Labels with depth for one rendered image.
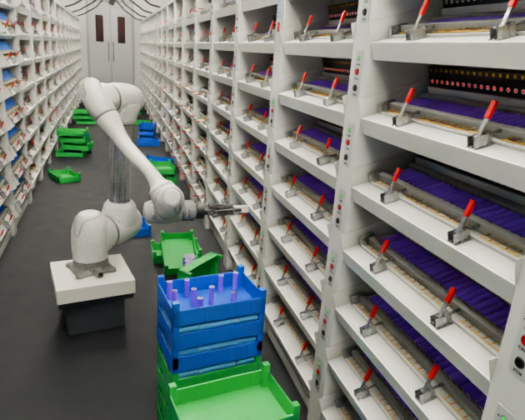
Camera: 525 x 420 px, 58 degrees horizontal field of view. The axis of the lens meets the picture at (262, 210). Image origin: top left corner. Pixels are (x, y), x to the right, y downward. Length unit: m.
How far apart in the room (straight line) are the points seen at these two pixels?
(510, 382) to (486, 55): 0.58
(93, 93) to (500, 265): 1.67
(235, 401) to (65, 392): 0.81
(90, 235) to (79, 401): 0.69
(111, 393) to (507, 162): 1.61
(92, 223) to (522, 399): 1.78
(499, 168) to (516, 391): 0.38
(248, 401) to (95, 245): 1.10
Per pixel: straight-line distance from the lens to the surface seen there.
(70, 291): 2.19
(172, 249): 2.99
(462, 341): 1.08
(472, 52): 1.01
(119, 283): 2.21
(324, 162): 1.59
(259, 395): 1.48
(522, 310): 0.91
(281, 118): 1.99
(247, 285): 1.65
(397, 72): 1.37
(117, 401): 1.98
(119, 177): 2.31
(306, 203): 1.78
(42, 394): 2.07
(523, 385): 0.94
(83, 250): 2.25
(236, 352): 1.59
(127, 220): 2.36
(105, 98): 2.12
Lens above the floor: 1.26
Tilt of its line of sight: 18 degrees down
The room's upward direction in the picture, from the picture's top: 4 degrees clockwise
